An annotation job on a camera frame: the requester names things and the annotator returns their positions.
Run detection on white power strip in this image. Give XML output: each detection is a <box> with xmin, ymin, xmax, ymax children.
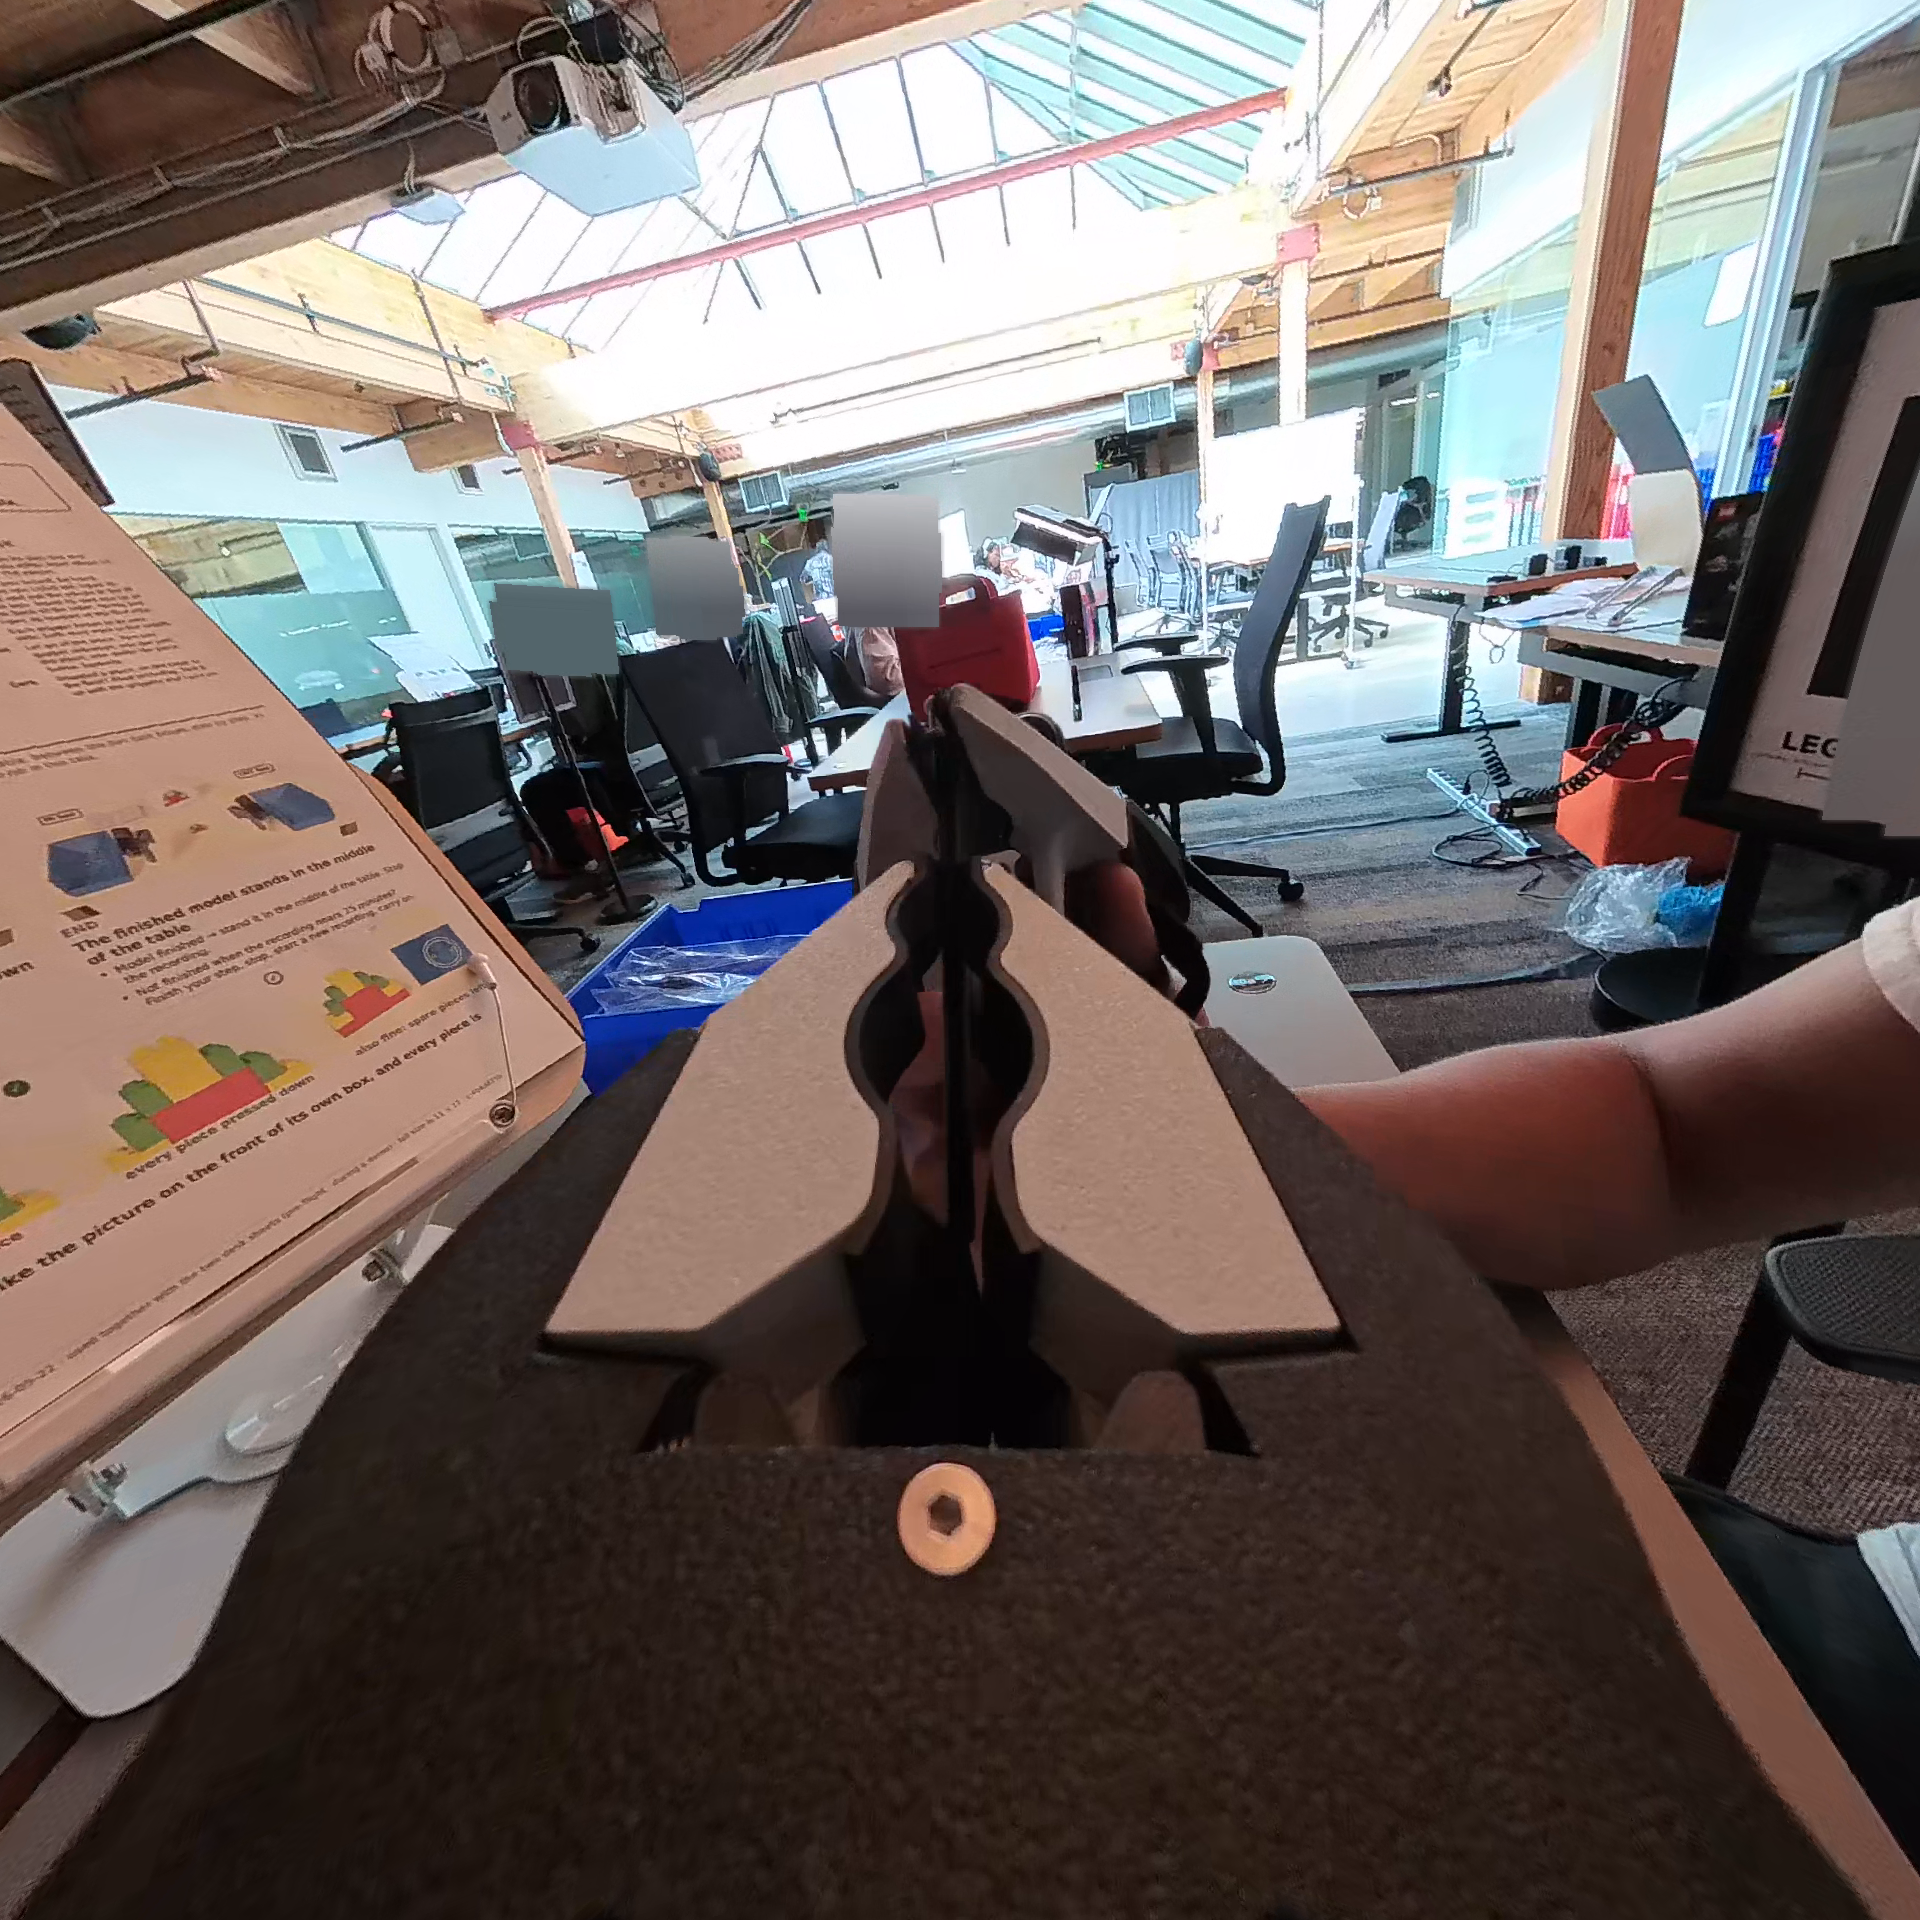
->
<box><xmin>1423</xmin><ymin>768</ymin><xmax>1548</xmax><ymax>859</ymax></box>

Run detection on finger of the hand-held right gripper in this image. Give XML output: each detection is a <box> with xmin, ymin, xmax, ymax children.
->
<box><xmin>943</xmin><ymin>685</ymin><xmax>1129</xmax><ymax>890</ymax></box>
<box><xmin>855</xmin><ymin>709</ymin><xmax>945</xmax><ymax>905</ymax></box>

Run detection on person's right hand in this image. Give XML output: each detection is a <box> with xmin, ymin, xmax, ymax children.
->
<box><xmin>1071</xmin><ymin>855</ymin><xmax>1180</xmax><ymax>1000</ymax></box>

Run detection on blue plastic bin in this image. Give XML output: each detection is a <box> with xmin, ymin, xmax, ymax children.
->
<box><xmin>569</xmin><ymin>881</ymin><xmax>860</xmax><ymax>1097</ymax></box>

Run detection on orange felt basket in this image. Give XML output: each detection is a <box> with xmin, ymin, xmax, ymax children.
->
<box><xmin>1553</xmin><ymin>724</ymin><xmax>1738</xmax><ymax>876</ymax></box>

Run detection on red bag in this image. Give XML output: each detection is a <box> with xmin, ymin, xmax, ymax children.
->
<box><xmin>895</xmin><ymin>577</ymin><xmax>1041</xmax><ymax>715</ymax></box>

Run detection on printed instruction sheet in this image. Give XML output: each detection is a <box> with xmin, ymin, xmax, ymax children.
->
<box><xmin>0</xmin><ymin>404</ymin><xmax>518</xmax><ymax>1442</ymax></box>

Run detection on black cardboard box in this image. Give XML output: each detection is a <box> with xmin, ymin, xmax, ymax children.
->
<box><xmin>1679</xmin><ymin>491</ymin><xmax>1775</xmax><ymax>647</ymax></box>

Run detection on whiteboard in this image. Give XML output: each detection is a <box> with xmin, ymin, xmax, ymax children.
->
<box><xmin>1200</xmin><ymin>407</ymin><xmax>1368</xmax><ymax>570</ymax></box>

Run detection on black chair armrest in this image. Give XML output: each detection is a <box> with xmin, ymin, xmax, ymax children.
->
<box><xmin>1686</xmin><ymin>1229</ymin><xmax>1920</xmax><ymax>1503</ymax></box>

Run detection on white ceiling projector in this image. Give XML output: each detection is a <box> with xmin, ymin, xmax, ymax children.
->
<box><xmin>487</xmin><ymin>57</ymin><xmax>703</xmax><ymax>220</ymax></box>

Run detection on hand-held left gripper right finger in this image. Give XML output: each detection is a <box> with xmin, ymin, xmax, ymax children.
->
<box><xmin>975</xmin><ymin>863</ymin><xmax>1346</xmax><ymax>1433</ymax></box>

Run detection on black framed sign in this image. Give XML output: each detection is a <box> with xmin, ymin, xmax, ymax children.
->
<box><xmin>1591</xmin><ymin>245</ymin><xmax>1920</xmax><ymax>1039</ymax></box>

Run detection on person's dark pants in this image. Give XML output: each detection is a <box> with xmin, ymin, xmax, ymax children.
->
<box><xmin>1663</xmin><ymin>1476</ymin><xmax>1920</xmax><ymax>1920</ymax></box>

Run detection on clear plastic bag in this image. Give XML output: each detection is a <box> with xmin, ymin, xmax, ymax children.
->
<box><xmin>1562</xmin><ymin>858</ymin><xmax>1727</xmax><ymax>959</ymax></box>

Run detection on person's white shirt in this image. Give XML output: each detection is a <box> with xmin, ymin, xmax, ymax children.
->
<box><xmin>1856</xmin><ymin>1523</ymin><xmax>1920</xmax><ymax>1652</ymax></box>

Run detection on black coiled cable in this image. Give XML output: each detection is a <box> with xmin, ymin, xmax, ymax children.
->
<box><xmin>1447</xmin><ymin>660</ymin><xmax>1518</xmax><ymax>789</ymax></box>

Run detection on wooden table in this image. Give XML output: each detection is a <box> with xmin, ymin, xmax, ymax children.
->
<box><xmin>807</xmin><ymin>652</ymin><xmax>1165</xmax><ymax>799</ymax></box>

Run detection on person's right forearm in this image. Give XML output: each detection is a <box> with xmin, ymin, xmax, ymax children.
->
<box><xmin>1295</xmin><ymin>896</ymin><xmax>1920</xmax><ymax>1297</ymax></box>

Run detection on standing desk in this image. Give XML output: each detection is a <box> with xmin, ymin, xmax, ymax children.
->
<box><xmin>1362</xmin><ymin>547</ymin><xmax>1642</xmax><ymax>747</ymax></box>

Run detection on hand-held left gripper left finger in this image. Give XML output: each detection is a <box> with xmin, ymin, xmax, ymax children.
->
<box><xmin>544</xmin><ymin>863</ymin><xmax>950</xmax><ymax>1441</ymax></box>

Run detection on black office chair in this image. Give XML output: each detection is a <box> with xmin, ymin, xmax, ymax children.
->
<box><xmin>618</xmin><ymin>642</ymin><xmax>868</xmax><ymax>890</ymax></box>
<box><xmin>1121</xmin><ymin>498</ymin><xmax>1335</xmax><ymax>940</ymax></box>
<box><xmin>391</xmin><ymin>691</ymin><xmax>600</xmax><ymax>963</ymax></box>

